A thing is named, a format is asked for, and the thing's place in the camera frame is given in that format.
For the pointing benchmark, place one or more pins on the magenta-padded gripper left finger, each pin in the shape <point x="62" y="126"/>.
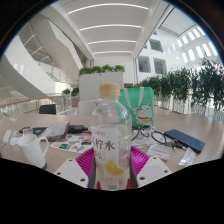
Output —
<point x="71" y="171"/>

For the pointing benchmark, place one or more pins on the black chair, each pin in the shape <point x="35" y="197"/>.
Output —
<point x="47" y="109"/>

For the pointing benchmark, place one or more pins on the white plug adapter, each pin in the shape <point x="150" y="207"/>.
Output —
<point x="6" y="136"/>

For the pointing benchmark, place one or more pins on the small potted shrubs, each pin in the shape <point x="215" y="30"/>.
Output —
<point x="75" y="92"/>

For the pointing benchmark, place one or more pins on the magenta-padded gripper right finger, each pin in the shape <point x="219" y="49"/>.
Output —
<point x="151" y="170"/>

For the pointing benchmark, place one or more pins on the white ceramic mug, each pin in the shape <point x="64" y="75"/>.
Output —
<point x="31" y="151"/>

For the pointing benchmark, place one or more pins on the clear plastic packet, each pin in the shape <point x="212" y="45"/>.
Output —
<point x="186" y="156"/>

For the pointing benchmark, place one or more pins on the green tote bag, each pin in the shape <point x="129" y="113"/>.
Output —
<point x="141" y="106"/>

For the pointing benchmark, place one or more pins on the white planter wall with greenery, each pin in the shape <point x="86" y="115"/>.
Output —
<point x="96" y="85"/>

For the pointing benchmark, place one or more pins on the colourful sticker sheet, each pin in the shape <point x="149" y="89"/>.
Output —
<point x="71" y="144"/>

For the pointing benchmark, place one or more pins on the black power brick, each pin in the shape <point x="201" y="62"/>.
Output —
<point x="77" y="129"/>

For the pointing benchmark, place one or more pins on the white computer mouse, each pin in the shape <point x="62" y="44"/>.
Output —
<point x="14" y="141"/>

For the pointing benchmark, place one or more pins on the ceiling light strips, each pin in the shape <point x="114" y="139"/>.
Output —
<point x="110" y="26"/>

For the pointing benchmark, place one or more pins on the open paperback book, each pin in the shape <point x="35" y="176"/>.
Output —
<point x="59" y="130"/>

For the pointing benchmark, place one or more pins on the white printed card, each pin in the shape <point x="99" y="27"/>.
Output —
<point x="159" y="152"/>

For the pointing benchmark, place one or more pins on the clear drink bottle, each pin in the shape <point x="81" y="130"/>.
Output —
<point x="111" y="143"/>

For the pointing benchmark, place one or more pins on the row of potted trees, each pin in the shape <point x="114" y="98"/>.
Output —
<point x="200" y="86"/>

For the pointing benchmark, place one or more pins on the white chair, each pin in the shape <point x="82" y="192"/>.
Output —
<point x="86" y="108"/>

